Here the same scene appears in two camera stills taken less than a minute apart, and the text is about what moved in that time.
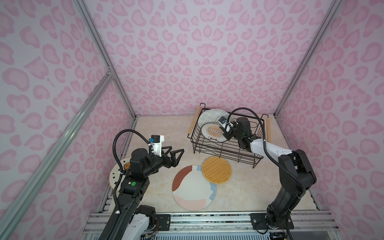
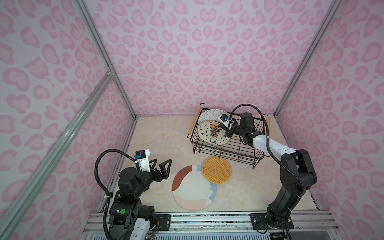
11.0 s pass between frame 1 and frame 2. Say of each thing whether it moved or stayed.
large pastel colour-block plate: stayed
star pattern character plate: moved
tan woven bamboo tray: stayed
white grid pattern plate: stayed
